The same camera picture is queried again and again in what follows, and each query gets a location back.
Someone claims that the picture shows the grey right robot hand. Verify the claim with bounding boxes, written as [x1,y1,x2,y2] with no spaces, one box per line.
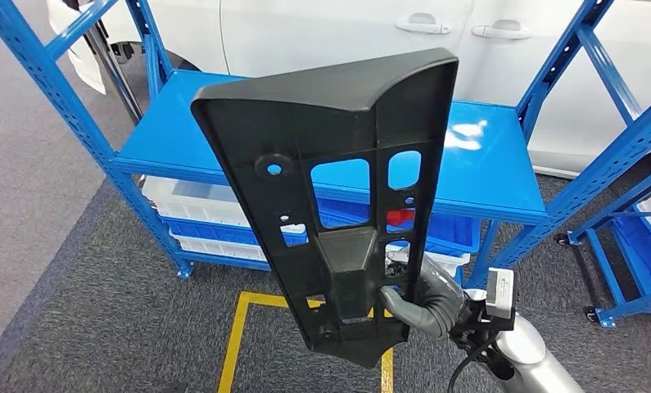
[380,255,468,333]

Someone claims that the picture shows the black plastic car part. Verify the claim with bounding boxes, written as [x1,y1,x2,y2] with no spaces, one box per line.
[190,47,460,370]

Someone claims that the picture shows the red plastic part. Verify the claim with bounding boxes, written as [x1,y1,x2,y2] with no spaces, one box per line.
[386,208,416,228]

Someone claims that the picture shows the blue steel shelf rack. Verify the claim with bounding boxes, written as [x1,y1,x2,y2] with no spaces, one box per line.
[0,0,651,290]

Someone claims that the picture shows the blue rack on casters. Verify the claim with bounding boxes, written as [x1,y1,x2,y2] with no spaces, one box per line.
[555,157,651,330]

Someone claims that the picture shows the white car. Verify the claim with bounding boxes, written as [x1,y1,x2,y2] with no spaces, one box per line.
[45,0,651,180]

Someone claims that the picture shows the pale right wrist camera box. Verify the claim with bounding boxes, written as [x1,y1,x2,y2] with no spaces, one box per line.
[485,267,517,322]

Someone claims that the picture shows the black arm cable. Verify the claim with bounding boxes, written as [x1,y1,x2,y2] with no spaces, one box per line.
[446,338,497,393]

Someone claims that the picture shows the white car door handle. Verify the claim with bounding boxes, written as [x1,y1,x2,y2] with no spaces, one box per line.
[394,13,452,35]
[471,20,532,40]

